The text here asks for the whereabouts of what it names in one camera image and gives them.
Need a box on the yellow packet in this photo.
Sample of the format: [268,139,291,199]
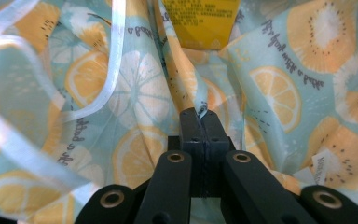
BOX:
[162,0,242,50]

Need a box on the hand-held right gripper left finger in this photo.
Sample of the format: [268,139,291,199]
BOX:
[167,107,206,199]

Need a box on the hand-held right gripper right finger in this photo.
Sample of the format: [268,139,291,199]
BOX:
[201,109,236,199]

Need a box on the teal citrus print cloth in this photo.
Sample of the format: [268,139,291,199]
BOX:
[0,0,358,224]

